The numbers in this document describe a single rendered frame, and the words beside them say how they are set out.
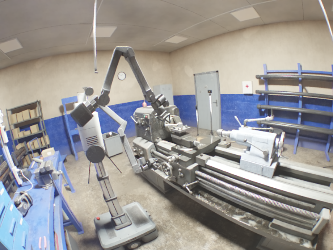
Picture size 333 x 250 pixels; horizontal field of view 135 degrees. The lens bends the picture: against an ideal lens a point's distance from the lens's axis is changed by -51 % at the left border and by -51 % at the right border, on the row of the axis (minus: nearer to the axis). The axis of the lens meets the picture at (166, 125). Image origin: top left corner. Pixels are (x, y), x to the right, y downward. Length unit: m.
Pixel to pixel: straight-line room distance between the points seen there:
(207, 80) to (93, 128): 4.57
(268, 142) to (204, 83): 4.29
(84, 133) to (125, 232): 1.10
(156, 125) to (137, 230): 1.42
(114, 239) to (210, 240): 1.03
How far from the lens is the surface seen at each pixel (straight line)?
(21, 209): 1.38
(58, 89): 5.07
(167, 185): 2.35
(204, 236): 1.83
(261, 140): 1.29
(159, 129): 2.11
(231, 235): 1.86
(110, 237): 1.67
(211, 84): 5.11
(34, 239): 1.17
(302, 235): 1.55
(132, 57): 1.04
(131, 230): 1.65
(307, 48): 4.40
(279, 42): 4.44
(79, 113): 0.92
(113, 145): 3.94
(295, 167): 1.57
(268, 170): 1.30
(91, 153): 1.15
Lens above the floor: 1.57
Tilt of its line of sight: 14 degrees down
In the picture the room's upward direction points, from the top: 6 degrees counter-clockwise
